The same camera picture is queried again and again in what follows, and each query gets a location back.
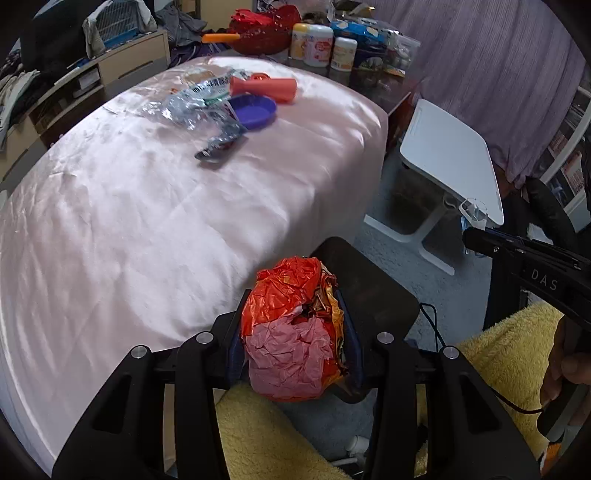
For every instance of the grey cloth on cage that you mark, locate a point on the grey cloth on cage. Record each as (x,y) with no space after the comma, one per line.
(92,37)

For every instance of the grey garment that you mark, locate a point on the grey garment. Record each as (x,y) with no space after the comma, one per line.
(180,23)

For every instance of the blue snack packet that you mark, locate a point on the blue snack packet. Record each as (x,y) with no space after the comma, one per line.
(360,30)

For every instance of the yellow fluffy blanket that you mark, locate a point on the yellow fluffy blanket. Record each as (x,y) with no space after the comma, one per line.
(503,364)

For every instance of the white wipes canister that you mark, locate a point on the white wipes canister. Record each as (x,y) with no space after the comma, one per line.
(344,53)

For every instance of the blue bird cage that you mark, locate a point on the blue bird cage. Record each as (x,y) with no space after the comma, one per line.
(117,23)

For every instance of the black trash bin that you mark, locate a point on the black trash bin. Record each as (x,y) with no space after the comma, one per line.
(369,286)

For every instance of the pink label wipes canister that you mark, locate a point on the pink label wipes canister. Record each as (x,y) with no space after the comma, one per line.
(319,46)

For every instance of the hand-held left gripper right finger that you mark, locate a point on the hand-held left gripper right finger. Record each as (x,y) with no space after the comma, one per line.
(353,350)

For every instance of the white barcode wrapper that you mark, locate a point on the white barcode wrapper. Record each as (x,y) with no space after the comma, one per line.
(210,85)

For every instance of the wooden cabinet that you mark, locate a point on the wooden cabinet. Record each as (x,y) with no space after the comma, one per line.
(134,60)

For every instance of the orange plastic cylinder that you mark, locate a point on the orange plastic cylinder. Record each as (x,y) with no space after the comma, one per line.
(272,88)

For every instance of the pile of clothes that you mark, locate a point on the pile of clothes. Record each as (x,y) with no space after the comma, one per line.
(16,92)

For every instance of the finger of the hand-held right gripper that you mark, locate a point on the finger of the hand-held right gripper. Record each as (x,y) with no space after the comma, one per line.
(485,240)

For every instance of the pink satin cloth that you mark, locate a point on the pink satin cloth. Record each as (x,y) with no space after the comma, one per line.
(138,207)

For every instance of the white side table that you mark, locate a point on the white side table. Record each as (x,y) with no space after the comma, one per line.
(443,152)

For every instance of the red basket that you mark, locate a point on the red basket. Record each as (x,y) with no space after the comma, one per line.
(263,41)

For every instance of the yellow lid wipes canister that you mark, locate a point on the yellow lid wipes canister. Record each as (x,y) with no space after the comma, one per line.
(299,41)

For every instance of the black television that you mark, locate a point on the black television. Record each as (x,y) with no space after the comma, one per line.
(51,41)

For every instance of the dark blue wrapper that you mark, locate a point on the dark blue wrapper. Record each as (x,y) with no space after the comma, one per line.
(221,141)

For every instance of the white shelf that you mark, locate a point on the white shelf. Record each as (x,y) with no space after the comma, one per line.
(572,170)

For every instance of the orange pink wrapper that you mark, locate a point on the orange pink wrapper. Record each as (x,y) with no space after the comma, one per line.
(286,350)

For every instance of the person's right hand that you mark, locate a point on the person's right hand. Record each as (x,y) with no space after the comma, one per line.
(572,364)

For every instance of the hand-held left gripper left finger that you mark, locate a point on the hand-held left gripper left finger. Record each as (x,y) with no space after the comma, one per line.
(235,355)

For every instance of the purple curtain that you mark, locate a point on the purple curtain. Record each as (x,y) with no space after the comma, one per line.
(485,69)

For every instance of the white power plug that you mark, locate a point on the white power plug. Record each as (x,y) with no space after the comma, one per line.
(355,447)

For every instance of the crumpled clear plastic bag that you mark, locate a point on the crumpled clear plastic bag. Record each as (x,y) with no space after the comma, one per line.
(184,108)

